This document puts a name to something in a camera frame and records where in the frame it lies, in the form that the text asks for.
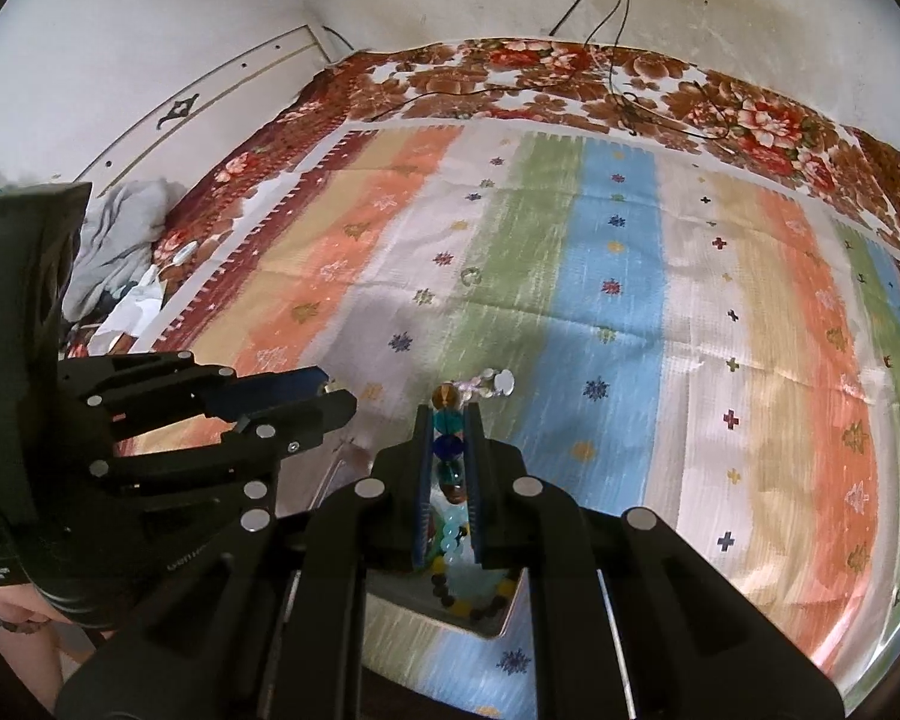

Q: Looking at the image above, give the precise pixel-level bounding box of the striped colourful cloth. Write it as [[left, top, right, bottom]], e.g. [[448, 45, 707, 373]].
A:
[[157, 124, 900, 720]]

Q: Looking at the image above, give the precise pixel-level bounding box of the blue bead bracelet white charm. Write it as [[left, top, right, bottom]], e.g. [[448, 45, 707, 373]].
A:
[[429, 367, 517, 512]]

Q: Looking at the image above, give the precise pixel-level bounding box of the thin black cable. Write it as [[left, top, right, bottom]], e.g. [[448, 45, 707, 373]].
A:
[[367, 82, 730, 141]]

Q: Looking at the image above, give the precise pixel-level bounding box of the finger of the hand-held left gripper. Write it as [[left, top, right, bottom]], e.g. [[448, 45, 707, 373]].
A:
[[465, 399, 848, 720], [56, 401, 436, 720]]

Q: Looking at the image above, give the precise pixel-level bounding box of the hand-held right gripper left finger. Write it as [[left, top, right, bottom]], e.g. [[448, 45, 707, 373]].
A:
[[56, 351, 331, 421]]

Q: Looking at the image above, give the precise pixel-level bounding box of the pale blue translucent bracelet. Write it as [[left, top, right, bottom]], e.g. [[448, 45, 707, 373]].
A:
[[435, 529, 496, 593]]

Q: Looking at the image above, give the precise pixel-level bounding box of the black and yellow bead bracelet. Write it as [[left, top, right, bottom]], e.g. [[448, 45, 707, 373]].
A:
[[429, 574, 515, 620]]

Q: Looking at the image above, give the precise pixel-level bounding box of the silver metal box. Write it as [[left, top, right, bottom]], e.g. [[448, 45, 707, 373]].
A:
[[311, 431, 533, 642]]

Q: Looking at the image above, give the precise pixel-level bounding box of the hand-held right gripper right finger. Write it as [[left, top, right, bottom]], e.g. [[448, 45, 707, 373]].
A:
[[90, 390, 357, 527]]

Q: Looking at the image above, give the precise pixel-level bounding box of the dark bead wrist bracelet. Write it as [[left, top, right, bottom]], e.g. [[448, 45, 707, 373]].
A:
[[0, 589, 50, 635]]

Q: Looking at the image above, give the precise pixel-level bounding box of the grey clothes pile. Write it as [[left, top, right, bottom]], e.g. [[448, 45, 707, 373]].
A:
[[64, 180, 175, 359]]

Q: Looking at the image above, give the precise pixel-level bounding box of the white wooden headboard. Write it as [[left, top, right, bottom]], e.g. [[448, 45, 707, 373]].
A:
[[0, 24, 340, 190]]

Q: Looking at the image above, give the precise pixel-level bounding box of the red floral blanket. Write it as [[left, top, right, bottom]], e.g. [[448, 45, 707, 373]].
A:
[[150, 37, 900, 361]]

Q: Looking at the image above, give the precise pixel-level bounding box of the person's left forearm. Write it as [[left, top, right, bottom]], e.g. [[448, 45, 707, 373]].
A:
[[0, 583, 67, 720]]

